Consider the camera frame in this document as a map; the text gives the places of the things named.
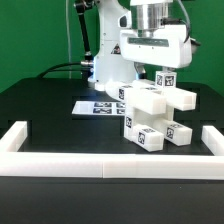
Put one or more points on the white chair back frame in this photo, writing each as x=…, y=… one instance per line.
x=149, y=98

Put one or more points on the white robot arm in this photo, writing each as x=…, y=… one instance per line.
x=147, y=17

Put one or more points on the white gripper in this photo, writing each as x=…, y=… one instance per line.
x=167, y=48

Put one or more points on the white chair seat part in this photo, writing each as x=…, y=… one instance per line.
x=134, y=116

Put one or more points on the white marker base sheet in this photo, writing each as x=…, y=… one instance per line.
x=99, y=108

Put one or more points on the white U-shaped boundary frame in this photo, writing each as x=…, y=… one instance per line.
x=14, y=162

